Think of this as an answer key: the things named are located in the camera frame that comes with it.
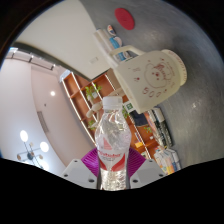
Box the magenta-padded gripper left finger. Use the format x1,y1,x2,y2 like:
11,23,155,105
60,147,101,190

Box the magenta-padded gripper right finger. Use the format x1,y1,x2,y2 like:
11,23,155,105
126,147,167,190

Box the clear plastic water bottle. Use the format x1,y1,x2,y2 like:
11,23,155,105
94,96,132,192

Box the colourful book stack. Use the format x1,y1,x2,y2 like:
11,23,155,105
153,148,183,176

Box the multi-bulb ceiling lamp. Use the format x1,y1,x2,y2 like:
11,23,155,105
16,129,50,169

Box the dark blue chair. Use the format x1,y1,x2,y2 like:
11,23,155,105
129,110,147,127

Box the ceiling air vent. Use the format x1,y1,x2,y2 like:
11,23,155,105
36,110,46,133

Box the wooden shelf unit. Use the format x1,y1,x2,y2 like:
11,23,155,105
61,71,161,161

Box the cream mug with bear print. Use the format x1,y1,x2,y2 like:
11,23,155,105
105,44,188,115

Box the tan chair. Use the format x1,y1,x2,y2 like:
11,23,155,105
105,68,123,91

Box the flat round red coaster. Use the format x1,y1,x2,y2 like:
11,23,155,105
114,7,136,31

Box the window with black rail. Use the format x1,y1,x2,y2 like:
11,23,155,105
4,46,56,71

